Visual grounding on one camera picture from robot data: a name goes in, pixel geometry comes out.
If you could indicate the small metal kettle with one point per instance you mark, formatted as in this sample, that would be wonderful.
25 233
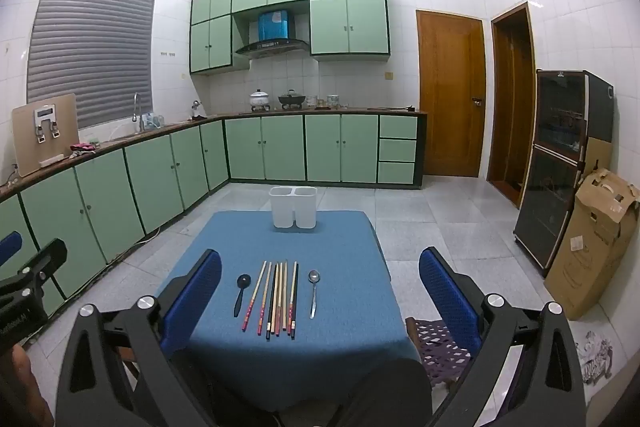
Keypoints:
197 108

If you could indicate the closed wooden door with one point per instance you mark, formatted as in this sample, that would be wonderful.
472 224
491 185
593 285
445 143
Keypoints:
450 92

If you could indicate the white cooking pot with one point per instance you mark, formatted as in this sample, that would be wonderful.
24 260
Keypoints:
260 99

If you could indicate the black flat cooktop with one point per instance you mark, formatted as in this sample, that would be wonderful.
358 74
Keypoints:
390 109

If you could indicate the printed paper sheet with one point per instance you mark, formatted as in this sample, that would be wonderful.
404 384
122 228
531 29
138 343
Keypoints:
595 354

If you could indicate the glass jar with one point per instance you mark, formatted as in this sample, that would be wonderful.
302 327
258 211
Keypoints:
333 101
312 102

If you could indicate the black spoon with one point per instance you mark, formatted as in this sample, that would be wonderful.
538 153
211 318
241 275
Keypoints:
243 281

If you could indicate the green kitchen cabinets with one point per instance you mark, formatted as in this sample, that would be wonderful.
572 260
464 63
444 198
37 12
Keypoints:
285 147
350 24

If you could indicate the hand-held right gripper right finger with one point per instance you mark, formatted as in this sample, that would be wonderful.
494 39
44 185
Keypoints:
447 302

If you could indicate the black range hood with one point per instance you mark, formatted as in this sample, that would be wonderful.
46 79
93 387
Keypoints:
272 29

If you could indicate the cardboard box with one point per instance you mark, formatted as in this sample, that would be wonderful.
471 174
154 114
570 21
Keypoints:
590 252

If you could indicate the black cooking pot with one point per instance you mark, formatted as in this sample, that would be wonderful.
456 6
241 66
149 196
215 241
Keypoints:
290 99

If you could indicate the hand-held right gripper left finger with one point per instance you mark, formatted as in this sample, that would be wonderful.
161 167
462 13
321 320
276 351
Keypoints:
195 297

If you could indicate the red cloth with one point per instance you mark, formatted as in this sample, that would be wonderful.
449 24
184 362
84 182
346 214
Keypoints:
82 148

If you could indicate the dark wooden doorway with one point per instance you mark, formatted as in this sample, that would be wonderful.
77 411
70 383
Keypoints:
512 107

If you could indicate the green lower kitchen cabinets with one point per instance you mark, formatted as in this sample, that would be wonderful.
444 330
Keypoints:
285 147

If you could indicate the green upper kitchen cabinets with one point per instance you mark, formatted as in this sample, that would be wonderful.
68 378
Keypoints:
350 24

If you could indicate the bottles beside sink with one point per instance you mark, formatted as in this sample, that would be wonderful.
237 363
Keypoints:
152 120

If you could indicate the beige board with white device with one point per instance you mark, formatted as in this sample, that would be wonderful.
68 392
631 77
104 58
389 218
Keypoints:
30 142

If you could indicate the tall black glass cabinet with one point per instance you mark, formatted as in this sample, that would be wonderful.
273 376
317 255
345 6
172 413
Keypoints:
555 187

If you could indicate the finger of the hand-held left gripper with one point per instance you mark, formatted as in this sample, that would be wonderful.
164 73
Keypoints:
47 257
10 246

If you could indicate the white double utensil holder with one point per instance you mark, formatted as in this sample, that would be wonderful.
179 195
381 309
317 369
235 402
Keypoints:
293 209

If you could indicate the person's left hand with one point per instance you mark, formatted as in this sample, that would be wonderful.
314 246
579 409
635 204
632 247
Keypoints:
20 387

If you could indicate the metal sink faucet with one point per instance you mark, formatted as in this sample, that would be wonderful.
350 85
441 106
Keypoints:
136 107

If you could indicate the blue tablecloth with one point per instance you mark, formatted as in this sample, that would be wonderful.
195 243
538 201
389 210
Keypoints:
345 267

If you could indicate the grey window blind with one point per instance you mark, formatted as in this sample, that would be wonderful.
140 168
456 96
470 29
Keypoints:
92 52

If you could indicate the metal spoon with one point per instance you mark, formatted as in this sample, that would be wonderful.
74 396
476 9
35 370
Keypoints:
314 277

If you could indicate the row of chopsticks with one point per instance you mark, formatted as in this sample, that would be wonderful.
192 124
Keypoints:
280 297

